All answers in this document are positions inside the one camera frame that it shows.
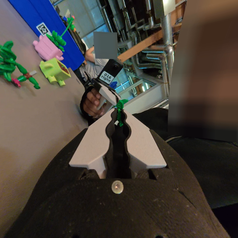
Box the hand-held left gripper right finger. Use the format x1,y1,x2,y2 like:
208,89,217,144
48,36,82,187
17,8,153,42
122,109,167,179

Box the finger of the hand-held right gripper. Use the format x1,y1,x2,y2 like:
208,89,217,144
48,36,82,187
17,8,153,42
105,99,116,113
100,86,121,107

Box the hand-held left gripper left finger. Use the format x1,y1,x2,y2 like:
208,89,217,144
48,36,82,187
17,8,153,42
69,109,116,179

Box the green toy leaf cluster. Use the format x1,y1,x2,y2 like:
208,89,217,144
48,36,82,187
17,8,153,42
114,99,129,127

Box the toy flower stem with leaves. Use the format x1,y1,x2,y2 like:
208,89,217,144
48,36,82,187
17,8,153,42
11,62,41,89

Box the person's right hand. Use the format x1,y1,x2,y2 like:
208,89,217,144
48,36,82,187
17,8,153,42
83,91,107,118

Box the wooden pillar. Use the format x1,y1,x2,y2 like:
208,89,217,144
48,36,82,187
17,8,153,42
117,22,184,63

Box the silver ceiling ducts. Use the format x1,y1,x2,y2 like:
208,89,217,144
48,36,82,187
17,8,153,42
100,0,177,109

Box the lime toy brick pot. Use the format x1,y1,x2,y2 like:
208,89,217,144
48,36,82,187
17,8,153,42
39,58,71,87

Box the pink toy pot with plant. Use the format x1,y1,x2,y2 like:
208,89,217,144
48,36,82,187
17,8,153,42
33,16,76,61

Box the blue plastic bin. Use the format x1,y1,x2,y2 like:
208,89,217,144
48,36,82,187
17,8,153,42
7,0,85,71

